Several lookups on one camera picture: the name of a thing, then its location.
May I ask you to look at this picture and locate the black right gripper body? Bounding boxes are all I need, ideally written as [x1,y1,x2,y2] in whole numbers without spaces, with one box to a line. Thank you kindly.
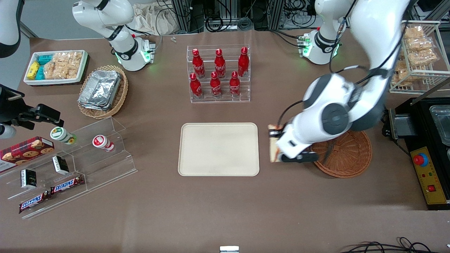
[0,84,26,125]

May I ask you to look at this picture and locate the triangular sandwich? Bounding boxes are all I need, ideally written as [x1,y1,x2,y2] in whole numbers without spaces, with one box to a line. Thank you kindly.
[268,124,284,163]

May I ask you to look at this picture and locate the brown round wicker basket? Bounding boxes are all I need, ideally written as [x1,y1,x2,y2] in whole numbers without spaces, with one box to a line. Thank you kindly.
[311,130,373,179]

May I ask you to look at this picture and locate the beige rectangular serving tray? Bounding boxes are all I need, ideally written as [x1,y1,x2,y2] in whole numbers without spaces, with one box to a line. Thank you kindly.
[178,123,260,176]

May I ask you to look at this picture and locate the light oval wicker basket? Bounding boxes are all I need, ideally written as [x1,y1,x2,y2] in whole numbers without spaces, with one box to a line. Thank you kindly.
[77,65,129,119]

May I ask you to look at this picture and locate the green lid yoghurt cup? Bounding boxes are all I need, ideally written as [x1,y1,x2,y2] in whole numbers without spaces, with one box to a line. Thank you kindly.
[50,127,77,145]

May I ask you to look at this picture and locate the white rectangular snack bin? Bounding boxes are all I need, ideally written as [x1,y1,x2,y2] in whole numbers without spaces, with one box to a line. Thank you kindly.
[24,50,88,86]

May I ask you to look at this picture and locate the clear bag of rice crackers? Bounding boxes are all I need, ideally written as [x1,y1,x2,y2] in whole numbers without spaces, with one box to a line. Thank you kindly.
[43,60,58,80]
[53,52,83,79]

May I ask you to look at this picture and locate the small black white carton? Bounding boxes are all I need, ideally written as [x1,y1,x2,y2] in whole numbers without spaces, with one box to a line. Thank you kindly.
[20,169,37,189]
[52,156,70,175]

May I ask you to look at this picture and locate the yellow snack packet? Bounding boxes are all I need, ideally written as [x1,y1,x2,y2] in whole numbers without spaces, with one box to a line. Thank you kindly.
[27,61,40,80]

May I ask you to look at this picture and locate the red plaid cookie box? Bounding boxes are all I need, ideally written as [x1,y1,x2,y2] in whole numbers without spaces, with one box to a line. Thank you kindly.
[0,136,55,173]

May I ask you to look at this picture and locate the red lid yoghurt cup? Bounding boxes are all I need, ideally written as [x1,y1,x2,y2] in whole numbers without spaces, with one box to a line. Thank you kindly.
[92,135,115,152]

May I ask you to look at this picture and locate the stacked aluminium foil trays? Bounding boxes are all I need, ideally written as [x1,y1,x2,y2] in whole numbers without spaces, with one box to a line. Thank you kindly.
[78,70,122,111]

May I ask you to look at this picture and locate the red cola bottle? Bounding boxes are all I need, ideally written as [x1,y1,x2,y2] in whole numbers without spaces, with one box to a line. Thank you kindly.
[230,71,241,98]
[190,73,203,98]
[238,47,249,77]
[210,72,222,98]
[214,49,226,78]
[192,49,206,78]

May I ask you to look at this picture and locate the brown snickers bar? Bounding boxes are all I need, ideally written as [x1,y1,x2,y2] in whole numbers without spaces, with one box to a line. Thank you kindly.
[19,192,50,214]
[50,175,85,195]

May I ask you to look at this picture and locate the clear acrylic stepped shelf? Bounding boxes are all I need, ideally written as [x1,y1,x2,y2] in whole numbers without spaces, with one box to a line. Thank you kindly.
[0,117,138,220]

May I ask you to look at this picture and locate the clear acrylic bottle rack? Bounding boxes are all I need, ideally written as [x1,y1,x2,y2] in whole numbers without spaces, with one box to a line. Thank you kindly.
[186,45,251,103]

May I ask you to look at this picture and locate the bagged fried snack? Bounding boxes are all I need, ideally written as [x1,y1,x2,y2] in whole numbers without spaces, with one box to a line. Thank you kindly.
[406,37,435,52]
[391,60,410,85]
[410,49,438,66]
[403,26,425,39]

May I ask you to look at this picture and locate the black tabletop machine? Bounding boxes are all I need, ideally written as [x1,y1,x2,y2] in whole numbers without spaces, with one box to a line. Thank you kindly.
[382,97,450,211]

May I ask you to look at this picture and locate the beige cloth bag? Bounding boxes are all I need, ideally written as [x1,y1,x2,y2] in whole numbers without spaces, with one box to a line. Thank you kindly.
[133,3,180,35]

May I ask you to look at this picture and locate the yellow emergency stop panel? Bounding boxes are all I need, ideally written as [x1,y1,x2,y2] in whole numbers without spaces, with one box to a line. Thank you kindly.
[410,148,450,205]

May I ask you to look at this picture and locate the clear glass container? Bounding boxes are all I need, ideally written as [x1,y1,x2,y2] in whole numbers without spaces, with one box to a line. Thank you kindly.
[429,105,450,147]

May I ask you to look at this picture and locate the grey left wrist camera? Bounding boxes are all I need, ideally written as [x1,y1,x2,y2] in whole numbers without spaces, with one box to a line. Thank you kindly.
[281,152,319,163]

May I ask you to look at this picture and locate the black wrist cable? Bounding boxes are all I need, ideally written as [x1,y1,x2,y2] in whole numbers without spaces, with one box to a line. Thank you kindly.
[279,100,307,130]

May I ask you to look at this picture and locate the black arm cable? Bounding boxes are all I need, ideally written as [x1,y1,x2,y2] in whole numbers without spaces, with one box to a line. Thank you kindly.
[328,0,391,76]

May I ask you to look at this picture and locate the white wire basket rack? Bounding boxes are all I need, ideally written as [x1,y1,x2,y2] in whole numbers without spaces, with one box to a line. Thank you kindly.
[389,20,442,94]

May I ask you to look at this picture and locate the aluminium frame with cables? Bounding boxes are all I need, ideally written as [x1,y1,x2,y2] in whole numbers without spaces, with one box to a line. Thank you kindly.
[171,0,319,33]

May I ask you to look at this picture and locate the black floor cables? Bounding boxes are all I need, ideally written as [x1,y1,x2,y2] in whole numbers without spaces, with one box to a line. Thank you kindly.
[339,237,450,253]

